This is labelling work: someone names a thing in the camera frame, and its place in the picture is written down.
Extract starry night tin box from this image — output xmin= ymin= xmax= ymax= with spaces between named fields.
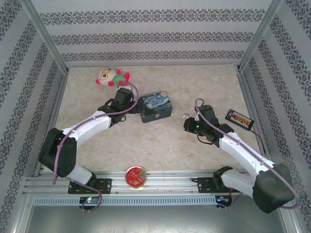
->
xmin=140 ymin=91 xmax=174 ymax=124

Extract plush toy with glasses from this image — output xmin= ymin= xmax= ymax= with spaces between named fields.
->
xmin=95 ymin=67 xmax=131 ymax=89

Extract round red gold tin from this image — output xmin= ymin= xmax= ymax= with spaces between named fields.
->
xmin=125 ymin=166 xmax=147 ymax=189

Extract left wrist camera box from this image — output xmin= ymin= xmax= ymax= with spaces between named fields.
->
xmin=116 ymin=83 xmax=134 ymax=92

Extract red black battery wire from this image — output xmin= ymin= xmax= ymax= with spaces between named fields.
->
xmin=251 ymin=129 xmax=267 ymax=154

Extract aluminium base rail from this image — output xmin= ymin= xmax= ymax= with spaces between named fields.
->
xmin=23 ymin=170 xmax=258 ymax=195

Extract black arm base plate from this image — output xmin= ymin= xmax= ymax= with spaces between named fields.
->
xmin=68 ymin=178 xmax=112 ymax=195
xmin=198 ymin=176 xmax=242 ymax=194

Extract grey slotted cable duct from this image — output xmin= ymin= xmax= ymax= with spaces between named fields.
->
xmin=33 ymin=196 xmax=217 ymax=206

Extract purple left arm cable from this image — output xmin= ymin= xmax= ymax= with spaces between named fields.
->
xmin=52 ymin=82 xmax=140 ymax=213

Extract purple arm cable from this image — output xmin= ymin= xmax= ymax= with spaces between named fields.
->
xmin=193 ymin=98 xmax=300 ymax=211
xmin=52 ymin=82 xmax=140 ymax=213

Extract aluminium frame post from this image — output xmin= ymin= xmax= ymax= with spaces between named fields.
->
xmin=20 ymin=0 xmax=69 ymax=74
xmin=237 ymin=0 xmax=284 ymax=73

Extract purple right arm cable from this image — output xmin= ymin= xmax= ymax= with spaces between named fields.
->
xmin=193 ymin=98 xmax=300 ymax=211

